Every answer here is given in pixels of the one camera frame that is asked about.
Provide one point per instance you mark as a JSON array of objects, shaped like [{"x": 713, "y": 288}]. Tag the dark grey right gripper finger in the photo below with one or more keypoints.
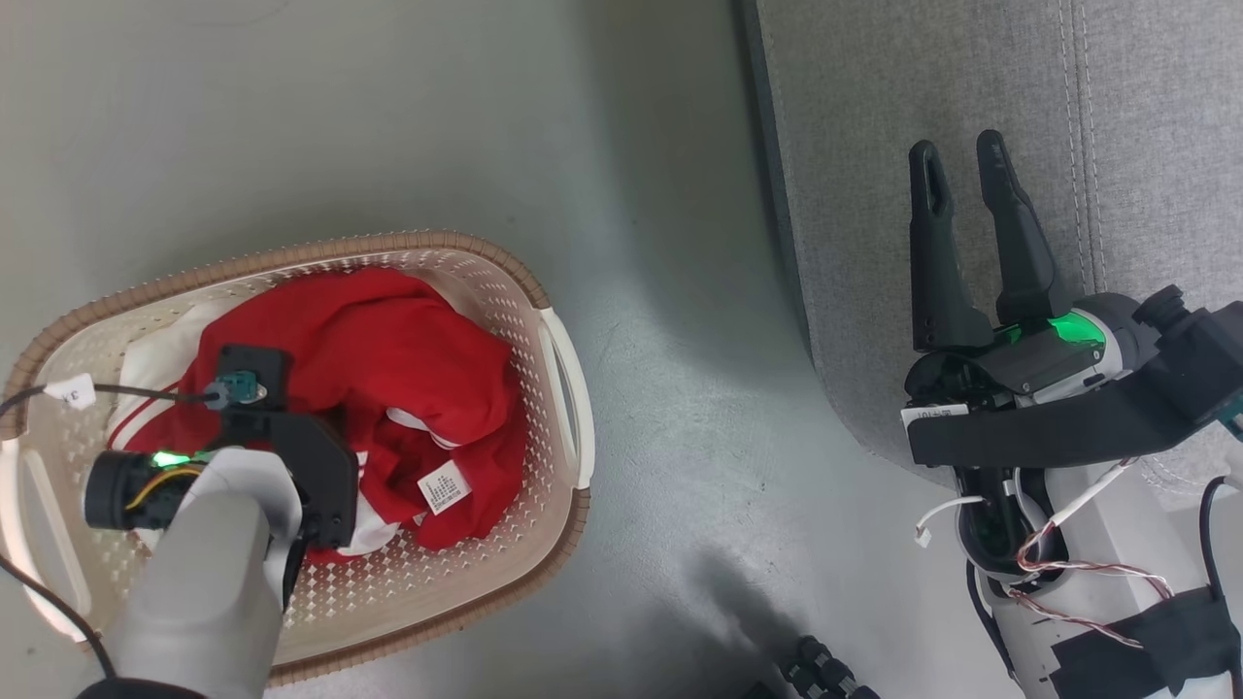
[
  {"x": 1020, "y": 243},
  {"x": 937, "y": 272}
]

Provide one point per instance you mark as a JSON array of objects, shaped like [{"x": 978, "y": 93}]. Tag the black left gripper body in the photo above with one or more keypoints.
[{"x": 325, "y": 476}]

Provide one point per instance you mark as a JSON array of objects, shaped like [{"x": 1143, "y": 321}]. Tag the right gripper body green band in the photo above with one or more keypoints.
[{"x": 1049, "y": 354}]

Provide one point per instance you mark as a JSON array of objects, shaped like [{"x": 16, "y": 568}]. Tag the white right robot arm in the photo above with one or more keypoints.
[{"x": 1097, "y": 621}]

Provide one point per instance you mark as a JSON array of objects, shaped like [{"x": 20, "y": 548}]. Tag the white basket with brown rim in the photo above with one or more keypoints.
[{"x": 505, "y": 320}]

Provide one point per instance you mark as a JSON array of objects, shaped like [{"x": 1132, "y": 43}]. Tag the grey fabric sofa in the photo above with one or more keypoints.
[{"x": 855, "y": 194}]

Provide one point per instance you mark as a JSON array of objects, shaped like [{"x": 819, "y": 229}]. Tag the black ribbed connector cluster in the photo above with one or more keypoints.
[{"x": 821, "y": 672}]

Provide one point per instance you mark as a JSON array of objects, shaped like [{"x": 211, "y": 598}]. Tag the teal left camera connector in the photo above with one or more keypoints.
[{"x": 238, "y": 390}]

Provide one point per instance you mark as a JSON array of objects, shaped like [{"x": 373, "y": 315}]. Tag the teal camera connector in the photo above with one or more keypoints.
[
  {"x": 1236, "y": 417},
  {"x": 238, "y": 390}
]

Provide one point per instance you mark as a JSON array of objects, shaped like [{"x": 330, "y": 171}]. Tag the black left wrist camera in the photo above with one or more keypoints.
[{"x": 254, "y": 364}]

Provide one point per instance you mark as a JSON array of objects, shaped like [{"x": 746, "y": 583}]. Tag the teal right camera connector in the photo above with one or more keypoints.
[{"x": 1236, "y": 417}]

